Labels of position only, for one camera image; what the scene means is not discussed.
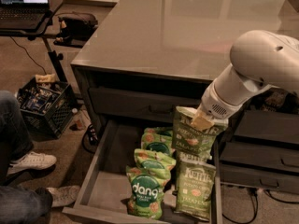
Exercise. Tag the green dang chip bag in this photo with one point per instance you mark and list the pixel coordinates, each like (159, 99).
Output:
(157, 142)
(147, 187)
(153, 160)
(162, 131)

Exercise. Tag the black plastic crate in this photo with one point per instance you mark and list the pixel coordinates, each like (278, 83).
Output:
(46, 108)

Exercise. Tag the person leg in jeans upper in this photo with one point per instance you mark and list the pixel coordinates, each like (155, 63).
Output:
(13, 131)

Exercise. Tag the white sneaker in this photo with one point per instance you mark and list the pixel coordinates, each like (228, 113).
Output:
(63, 196)
(31, 161)

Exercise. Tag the front green Dang chip bag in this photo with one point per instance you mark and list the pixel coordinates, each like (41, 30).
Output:
(147, 187)

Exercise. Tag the dark bag on floor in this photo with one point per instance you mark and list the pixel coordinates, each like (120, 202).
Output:
(75, 29)

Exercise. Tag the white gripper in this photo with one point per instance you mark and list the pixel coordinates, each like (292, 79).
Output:
(216, 104)

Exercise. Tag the green kettle chip bag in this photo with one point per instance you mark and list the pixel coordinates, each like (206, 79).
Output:
(195, 181)
(182, 156)

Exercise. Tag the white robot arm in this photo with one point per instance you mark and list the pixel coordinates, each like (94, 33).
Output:
(259, 60)

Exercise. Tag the white sneaker upper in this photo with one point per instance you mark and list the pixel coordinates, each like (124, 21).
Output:
(31, 161)

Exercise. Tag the dark right drawer stack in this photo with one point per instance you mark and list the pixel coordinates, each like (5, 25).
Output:
(263, 152)

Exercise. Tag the dark grey counter cabinet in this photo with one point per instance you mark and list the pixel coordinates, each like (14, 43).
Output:
(175, 39)

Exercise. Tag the black laptop stand table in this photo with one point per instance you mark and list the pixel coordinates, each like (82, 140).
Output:
(41, 32)

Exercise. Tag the rear green Dang chip bag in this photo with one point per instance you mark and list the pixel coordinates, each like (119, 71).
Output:
(162, 131)

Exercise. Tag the person leg in jeans lower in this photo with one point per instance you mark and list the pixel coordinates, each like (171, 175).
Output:
(23, 206)

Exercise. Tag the grey top drawer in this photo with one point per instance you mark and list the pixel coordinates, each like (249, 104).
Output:
(137, 105)

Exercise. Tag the person leg in jeans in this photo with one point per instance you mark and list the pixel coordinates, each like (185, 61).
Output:
(23, 206)
(13, 131)

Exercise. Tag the open grey middle drawer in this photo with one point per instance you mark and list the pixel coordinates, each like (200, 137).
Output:
(106, 189)

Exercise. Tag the white sneaker lower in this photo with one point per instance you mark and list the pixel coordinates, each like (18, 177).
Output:
(63, 196)

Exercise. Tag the black laptop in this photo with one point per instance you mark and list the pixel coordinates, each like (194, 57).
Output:
(23, 14)

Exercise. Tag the green jalapeno chip bag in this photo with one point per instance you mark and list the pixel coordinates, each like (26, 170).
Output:
(191, 141)

